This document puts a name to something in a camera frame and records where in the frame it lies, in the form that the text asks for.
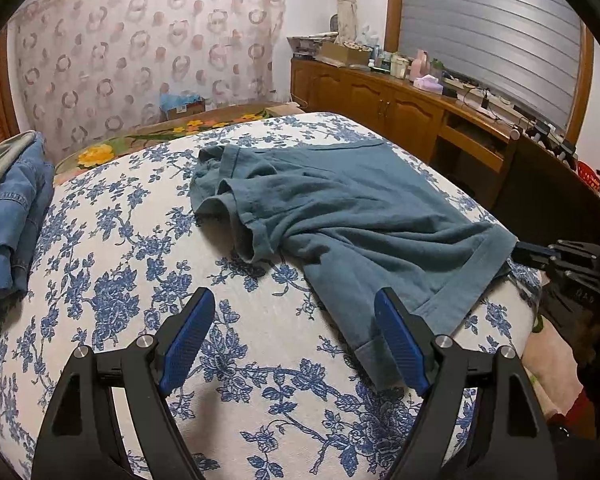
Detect grey-green folded cloth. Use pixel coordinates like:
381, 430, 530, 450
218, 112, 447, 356
0, 131, 36, 211

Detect tied beige curtain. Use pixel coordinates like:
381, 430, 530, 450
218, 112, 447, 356
325, 0, 391, 43

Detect black gadget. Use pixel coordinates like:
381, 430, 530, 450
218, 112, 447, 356
524, 120, 578, 171

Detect blue plastic bag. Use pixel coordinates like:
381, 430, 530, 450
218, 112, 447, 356
160, 91, 201, 109

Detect grey window blind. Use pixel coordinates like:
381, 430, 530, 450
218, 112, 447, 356
397, 0, 581, 128

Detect red packet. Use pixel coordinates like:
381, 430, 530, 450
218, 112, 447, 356
577, 161, 600, 192

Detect stack of newspapers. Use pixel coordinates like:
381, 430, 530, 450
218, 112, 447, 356
286, 32, 338, 58

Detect open flat cardboard box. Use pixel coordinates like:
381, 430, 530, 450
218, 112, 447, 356
320, 41, 373, 67

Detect ring-patterned sheer curtain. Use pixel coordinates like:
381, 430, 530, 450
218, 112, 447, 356
7, 0, 287, 163

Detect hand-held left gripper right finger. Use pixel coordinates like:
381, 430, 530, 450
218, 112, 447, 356
374, 287, 573, 480

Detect white power strip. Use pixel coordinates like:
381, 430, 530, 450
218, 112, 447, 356
442, 76, 481, 93
482, 94, 517, 112

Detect folded blue jeans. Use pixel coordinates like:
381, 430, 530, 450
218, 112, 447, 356
0, 132, 56, 308

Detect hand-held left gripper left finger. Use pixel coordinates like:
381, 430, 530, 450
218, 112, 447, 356
30, 287, 216, 480

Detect colourful flower blanket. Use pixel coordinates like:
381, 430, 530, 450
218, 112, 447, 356
54, 101, 306, 186

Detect wooden sideboard cabinet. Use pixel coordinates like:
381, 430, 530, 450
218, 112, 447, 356
290, 55, 523, 196

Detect blue floral white bedsheet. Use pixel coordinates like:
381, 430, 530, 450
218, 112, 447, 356
0, 111, 543, 480

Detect teal pants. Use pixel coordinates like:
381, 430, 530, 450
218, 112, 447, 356
189, 142, 520, 393

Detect wooden window frame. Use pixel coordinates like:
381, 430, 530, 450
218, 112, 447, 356
385, 0, 595, 146

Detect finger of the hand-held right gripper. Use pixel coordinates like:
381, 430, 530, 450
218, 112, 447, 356
511, 241, 556, 272

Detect dark chair back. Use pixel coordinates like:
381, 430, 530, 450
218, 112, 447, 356
495, 135, 600, 241

